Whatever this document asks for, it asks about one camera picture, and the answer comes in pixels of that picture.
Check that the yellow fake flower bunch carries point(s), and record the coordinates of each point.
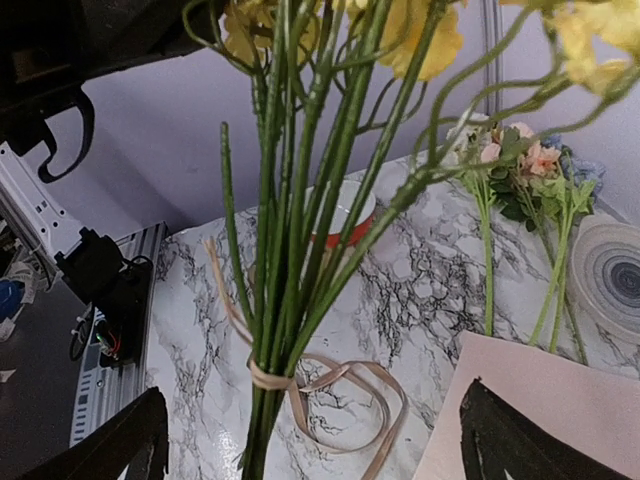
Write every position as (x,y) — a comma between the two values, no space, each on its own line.
(332,82)

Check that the striped grey ceramic plate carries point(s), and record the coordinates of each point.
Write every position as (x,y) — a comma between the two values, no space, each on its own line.
(604,267)

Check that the pink wrapping paper sheet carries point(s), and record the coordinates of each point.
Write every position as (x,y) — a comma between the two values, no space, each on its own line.
(595,412)

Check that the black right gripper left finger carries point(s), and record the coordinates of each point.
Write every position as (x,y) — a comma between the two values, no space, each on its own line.
(133,444)

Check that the blue fake flower stem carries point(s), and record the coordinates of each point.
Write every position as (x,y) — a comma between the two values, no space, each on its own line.
(580,167)

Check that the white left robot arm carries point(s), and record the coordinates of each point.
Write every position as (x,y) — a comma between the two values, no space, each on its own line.
(49,50)

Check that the white fake flower stem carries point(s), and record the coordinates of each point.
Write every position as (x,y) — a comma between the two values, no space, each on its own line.
(475,146)

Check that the large pink fake rose stem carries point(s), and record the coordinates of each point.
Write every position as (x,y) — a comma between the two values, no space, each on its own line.
(542,189)

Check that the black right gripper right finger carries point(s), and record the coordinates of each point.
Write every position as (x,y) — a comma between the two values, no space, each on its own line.
(499,442)

